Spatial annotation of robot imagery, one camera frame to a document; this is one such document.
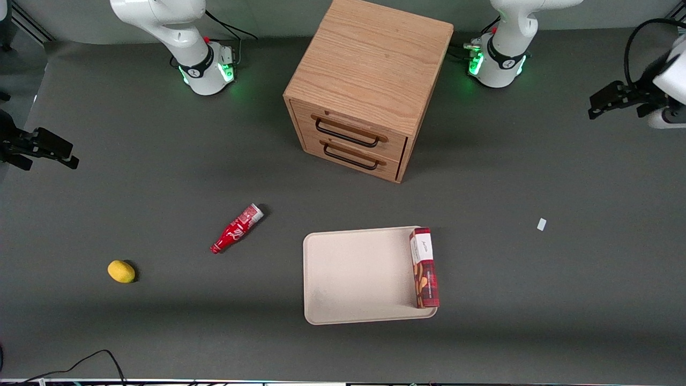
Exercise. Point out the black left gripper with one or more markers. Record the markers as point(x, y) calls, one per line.
point(637, 94)

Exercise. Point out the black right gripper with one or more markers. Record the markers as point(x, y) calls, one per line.
point(12, 143)

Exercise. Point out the red plaid cookie box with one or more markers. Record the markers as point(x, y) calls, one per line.
point(424, 268)

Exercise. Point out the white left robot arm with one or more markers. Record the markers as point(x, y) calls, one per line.
point(501, 64)

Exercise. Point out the white rectangular tray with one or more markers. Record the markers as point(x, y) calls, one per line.
point(359, 276)

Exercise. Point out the yellow lemon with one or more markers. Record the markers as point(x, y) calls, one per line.
point(121, 271)

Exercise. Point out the small white paper scrap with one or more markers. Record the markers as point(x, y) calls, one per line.
point(541, 224)

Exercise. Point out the red cola bottle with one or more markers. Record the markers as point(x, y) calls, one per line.
point(236, 229)

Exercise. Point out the wooden two-drawer cabinet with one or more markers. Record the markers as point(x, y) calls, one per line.
point(370, 59)

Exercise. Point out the wooden drawer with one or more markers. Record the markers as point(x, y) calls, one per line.
point(300, 115)
point(313, 147)

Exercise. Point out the aluminium frame rail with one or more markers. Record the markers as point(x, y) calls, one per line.
point(676, 12)
point(32, 24)

